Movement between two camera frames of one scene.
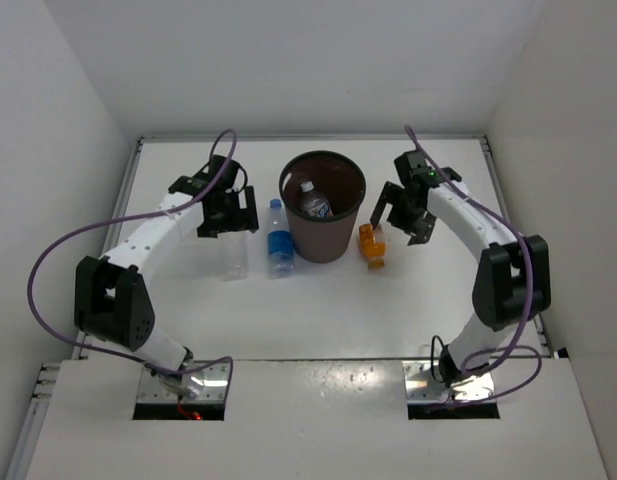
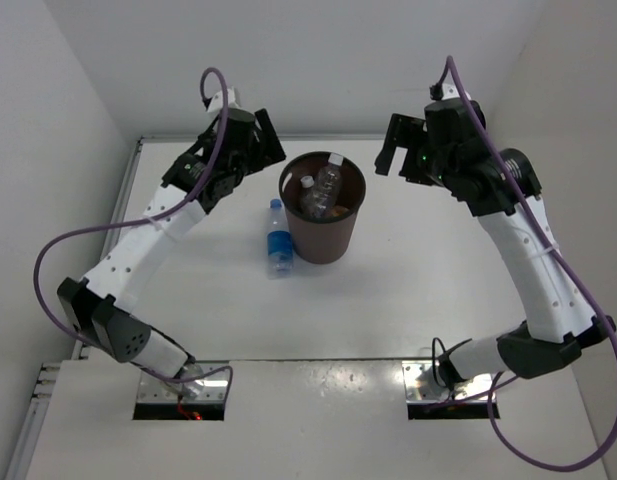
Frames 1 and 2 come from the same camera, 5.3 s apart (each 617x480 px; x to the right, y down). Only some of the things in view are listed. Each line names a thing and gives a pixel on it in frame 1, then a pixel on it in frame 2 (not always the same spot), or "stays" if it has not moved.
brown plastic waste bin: (341, 180) stays
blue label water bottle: (280, 248) stays
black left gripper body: (231, 218) to (246, 161)
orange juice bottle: (373, 245) to (339, 210)
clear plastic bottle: (234, 255) to (328, 185)
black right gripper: (420, 230) to (407, 133)
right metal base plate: (420, 385) stays
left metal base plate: (215, 379) stays
